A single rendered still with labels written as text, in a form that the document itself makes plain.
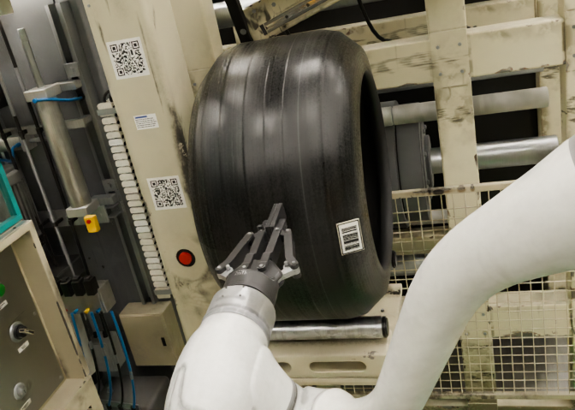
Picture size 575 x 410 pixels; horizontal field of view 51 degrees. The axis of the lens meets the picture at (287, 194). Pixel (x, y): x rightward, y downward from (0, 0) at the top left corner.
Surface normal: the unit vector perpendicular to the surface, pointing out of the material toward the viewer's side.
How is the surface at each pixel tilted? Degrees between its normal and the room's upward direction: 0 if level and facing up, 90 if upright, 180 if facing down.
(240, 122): 49
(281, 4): 90
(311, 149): 62
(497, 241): 71
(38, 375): 90
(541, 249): 96
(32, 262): 90
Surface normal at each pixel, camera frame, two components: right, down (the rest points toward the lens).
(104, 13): -0.22, 0.40
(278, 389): 0.73, -0.46
